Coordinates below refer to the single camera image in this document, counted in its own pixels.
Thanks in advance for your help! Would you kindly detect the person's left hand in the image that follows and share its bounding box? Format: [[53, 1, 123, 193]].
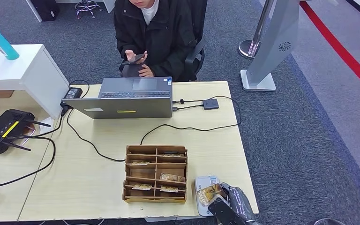
[[138, 64, 155, 78]]

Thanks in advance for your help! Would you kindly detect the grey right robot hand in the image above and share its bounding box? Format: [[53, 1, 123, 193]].
[[208, 182, 258, 225]]

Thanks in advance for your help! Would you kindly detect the person's right hand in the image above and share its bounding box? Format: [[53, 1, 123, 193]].
[[124, 49, 148, 64]]

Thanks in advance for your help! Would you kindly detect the yellow patterned ID card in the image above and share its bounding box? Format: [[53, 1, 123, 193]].
[[197, 183, 228, 208]]

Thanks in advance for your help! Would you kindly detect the person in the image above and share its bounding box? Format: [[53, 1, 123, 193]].
[[113, 0, 208, 83]]

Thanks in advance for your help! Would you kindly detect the white card reader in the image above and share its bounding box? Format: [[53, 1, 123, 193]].
[[194, 175, 230, 218]]

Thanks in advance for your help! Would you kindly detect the wooden card organizer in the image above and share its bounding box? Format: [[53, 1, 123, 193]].
[[122, 145, 188, 205]]

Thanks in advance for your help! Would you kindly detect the grey laptop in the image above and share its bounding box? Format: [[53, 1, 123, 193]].
[[61, 76, 173, 120]]

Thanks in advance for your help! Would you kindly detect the white furniture panel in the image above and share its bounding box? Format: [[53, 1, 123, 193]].
[[103, 0, 116, 14], [24, 0, 43, 23]]

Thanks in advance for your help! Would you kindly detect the chrome stool base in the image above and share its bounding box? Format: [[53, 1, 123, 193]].
[[74, 0, 103, 20]]

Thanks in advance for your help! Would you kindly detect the black power adapter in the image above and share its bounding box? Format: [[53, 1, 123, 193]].
[[63, 87, 83, 100]]

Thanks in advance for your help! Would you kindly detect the dark grey USB hub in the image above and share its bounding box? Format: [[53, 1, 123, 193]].
[[202, 98, 220, 111]]

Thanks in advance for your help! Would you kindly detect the black office chair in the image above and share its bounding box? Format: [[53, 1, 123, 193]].
[[183, 0, 208, 83]]

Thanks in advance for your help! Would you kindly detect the transparent round object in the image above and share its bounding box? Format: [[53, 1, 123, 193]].
[[313, 218, 347, 225]]

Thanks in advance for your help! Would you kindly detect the black cabinet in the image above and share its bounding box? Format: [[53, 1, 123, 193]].
[[29, 0, 60, 23]]

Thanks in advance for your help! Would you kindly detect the white shelf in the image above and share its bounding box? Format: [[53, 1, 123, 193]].
[[0, 44, 70, 120]]

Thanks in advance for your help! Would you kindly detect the chrome stanchion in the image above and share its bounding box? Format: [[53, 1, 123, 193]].
[[238, 0, 276, 60]]

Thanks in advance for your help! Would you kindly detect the white paper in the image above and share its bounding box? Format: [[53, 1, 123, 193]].
[[38, 116, 55, 135]]

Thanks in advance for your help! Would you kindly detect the pink edged flat device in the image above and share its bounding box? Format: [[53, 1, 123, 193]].
[[18, 123, 37, 147]]

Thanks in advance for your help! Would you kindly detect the silver kiosk stand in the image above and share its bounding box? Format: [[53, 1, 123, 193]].
[[239, 0, 301, 92]]

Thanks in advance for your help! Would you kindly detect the black router with antennas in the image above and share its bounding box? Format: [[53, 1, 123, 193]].
[[0, 109, 52, 155]]

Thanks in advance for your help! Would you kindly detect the short black cable with ferrite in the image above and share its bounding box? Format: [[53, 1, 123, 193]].
[[171, 98, 205, 105]]

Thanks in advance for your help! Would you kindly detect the short black hub cable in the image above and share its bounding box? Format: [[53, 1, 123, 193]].
[[171, 105, 205, 112]]

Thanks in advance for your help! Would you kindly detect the thin black adapter cable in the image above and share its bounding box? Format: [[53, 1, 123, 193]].
[[68, 79, 90, 99]]

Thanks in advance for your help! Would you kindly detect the long black cable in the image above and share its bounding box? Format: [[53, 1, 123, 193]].
[[59, 95, 242, 163]]

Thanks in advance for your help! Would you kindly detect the black router cable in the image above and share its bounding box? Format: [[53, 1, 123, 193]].
[[4, 113, 65, 140]]

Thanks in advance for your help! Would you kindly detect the black looping cable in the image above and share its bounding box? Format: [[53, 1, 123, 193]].
[[0, 136, 57, 191]]

